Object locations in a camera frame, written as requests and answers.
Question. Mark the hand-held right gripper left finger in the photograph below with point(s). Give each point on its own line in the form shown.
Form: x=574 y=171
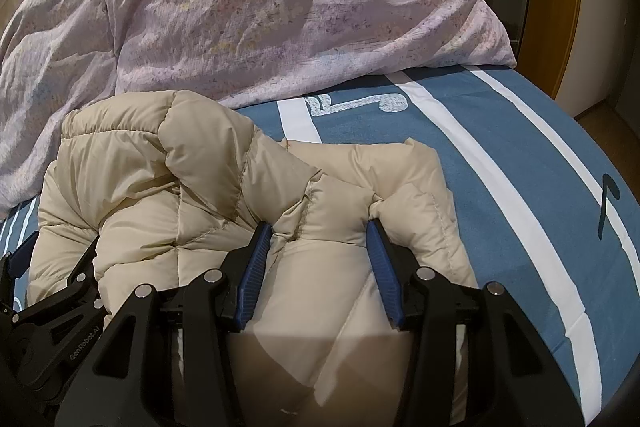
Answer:
x=252 y=269

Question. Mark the beige puffer jacket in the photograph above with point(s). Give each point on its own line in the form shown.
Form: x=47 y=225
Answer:
x=200 y=187

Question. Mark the blue white striped bedsheet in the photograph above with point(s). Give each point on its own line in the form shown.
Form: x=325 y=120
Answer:
x=500 y=157

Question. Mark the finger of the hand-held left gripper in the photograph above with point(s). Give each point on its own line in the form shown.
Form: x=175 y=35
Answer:
x=75 y=279
x=17 y=259

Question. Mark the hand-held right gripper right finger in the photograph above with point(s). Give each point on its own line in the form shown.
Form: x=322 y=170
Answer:
x=384 y=269

